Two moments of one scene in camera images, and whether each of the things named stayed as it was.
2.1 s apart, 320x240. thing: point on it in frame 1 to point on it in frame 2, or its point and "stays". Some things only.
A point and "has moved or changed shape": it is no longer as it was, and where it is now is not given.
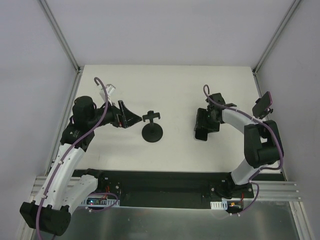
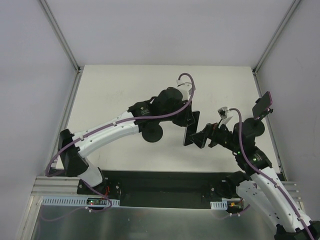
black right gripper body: [204, 120] to [208, 136]
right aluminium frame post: [275, 37] stays
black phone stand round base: [266, 111] has moved or changed shape
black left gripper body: [120, 114] to [187, 117]
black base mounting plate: [168, 189] stays
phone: [264, 103] stays
